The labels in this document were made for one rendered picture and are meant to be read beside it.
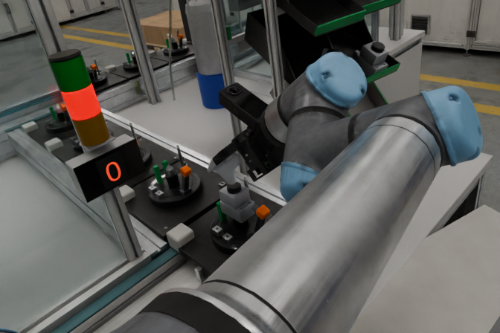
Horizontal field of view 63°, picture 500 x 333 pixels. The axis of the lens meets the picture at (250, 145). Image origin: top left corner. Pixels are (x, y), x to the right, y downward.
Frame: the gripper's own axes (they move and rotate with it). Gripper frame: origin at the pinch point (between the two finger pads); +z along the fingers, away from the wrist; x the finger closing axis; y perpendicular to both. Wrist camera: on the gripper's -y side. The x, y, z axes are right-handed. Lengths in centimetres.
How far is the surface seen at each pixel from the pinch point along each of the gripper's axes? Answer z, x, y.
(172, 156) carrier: 43.4, 10.3, -12.0
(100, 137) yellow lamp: -0.5, -19.0, -13.8
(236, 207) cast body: 4.8, -1.9, 9.4
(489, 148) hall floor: 85, 223, 79
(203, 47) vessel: 59, 54, -47
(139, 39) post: 81, 45, -70
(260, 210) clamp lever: -0.3, -0.6, 12.5
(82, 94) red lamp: -5.8, -19.2, -20.0
